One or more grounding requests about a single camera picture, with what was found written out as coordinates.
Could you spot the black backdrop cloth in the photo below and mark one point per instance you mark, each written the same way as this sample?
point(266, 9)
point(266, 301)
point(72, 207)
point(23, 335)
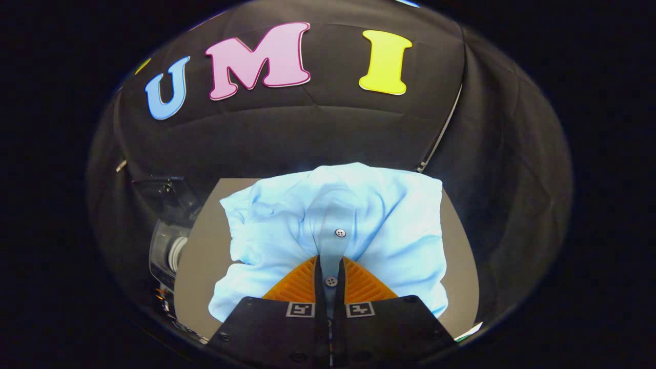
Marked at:
point(333, 128)

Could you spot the silver clip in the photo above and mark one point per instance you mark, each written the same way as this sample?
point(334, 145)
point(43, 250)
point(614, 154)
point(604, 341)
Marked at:
point(121, 165)

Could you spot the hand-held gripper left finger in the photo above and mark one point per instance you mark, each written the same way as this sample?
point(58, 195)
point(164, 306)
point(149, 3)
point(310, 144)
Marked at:
point(266, 333)

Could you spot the white frame pole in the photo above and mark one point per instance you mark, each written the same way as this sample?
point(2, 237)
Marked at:
point(441, 128)

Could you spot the grey cabinet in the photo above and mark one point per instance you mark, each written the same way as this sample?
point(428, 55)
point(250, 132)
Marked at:
point(205, 266)

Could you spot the light blue shirt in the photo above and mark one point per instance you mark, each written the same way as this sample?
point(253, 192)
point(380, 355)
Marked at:
point(400, 215)

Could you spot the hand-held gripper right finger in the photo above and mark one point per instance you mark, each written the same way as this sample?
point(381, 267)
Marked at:
point(394, 333)

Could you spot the grey washing machine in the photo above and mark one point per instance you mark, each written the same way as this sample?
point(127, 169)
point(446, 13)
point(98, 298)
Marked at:
point(164, 251)

